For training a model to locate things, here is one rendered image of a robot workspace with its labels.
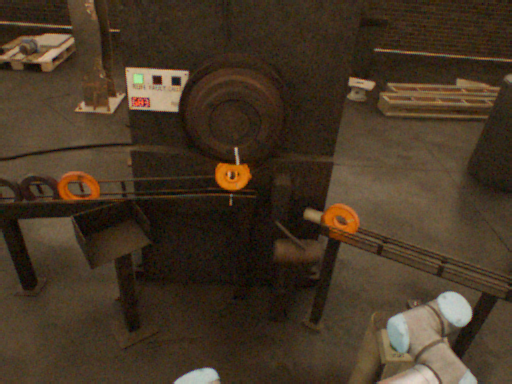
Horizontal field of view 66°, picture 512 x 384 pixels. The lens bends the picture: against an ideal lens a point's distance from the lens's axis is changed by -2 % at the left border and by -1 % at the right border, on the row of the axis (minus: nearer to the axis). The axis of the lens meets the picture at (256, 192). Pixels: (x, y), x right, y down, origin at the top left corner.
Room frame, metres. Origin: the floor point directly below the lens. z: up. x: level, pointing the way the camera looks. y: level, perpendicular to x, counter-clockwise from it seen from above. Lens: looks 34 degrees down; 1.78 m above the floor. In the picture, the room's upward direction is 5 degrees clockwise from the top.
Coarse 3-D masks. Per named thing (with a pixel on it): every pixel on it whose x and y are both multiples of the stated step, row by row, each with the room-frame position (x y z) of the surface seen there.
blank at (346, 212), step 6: (336, 204) 1.47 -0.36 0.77; (342, 204) 1.46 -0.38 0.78; (330, 210) 1.46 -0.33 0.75; (336, 210) 1.44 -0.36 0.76; (342, 210) 1.43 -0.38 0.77; (348, 210) 1.42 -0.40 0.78; (330, 216) 1.45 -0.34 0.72; (342, 216) 1.43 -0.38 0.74; (348, 216) 1.41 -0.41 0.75; (354, 216) 1.41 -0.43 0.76; (330, 222) 1.45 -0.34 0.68; (336, 222) 1.46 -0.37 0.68; (348, 222) 1.41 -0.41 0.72; (354, 222) 1.40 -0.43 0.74; (330, 228) 1.45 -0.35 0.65; (342, 228) 1.42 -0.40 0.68; (348, 228) 1.41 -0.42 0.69; (354, 228) 1.39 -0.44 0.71; (336, 234) 1.43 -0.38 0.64
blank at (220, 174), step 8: (216, 168) 1.57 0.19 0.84; (224, 168) 1.55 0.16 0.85; (232, 168) 1.56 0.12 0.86; (240, 168) 1.56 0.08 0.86; (216, 176) 1.55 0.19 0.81; (224, 176) 1.55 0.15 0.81; (240, 176) 1.56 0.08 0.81; (248, 176) 1.56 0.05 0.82; (224, 184) 1.55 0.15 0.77; (232, 184) 1.56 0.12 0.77; (240, 184) 1.56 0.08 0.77
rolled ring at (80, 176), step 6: (66, 174) 1.53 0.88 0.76; (72, 174) 1.51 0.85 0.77; (78, 174) 1.52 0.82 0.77; (84, 174) 1.53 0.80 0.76; (60, 180) 1.51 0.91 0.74; (66, 180) 1.51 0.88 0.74; (72, 180) 1.51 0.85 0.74; (78, 180) 1.51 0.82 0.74; (84, 180) 1.51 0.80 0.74; (90, 180) 1.52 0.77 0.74; (60, 186) 1.51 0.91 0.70; (66, 186) 1.52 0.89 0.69; (90, 186) 1.52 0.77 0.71; (96, 186) 1.52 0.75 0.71; (60, 192) 1.50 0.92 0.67; (66, 192) 1.51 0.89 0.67; (96, 192) 1.52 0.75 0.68; (66, 198) 1.51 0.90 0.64; (72, 198) 1.51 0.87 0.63; (78, 198) 1.53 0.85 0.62; (84, 198) 1.54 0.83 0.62
